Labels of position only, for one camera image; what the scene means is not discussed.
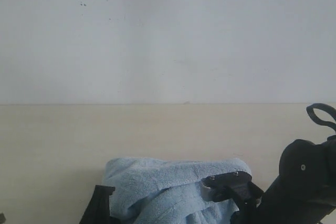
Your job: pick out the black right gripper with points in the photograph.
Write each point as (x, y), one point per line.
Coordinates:
(238, 187)

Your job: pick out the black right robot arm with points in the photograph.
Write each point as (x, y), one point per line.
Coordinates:
(303, 192)

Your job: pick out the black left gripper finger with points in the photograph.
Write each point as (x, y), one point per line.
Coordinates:
(98, 208)

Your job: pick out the light blue terry towel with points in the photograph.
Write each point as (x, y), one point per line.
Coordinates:
(150, 190)

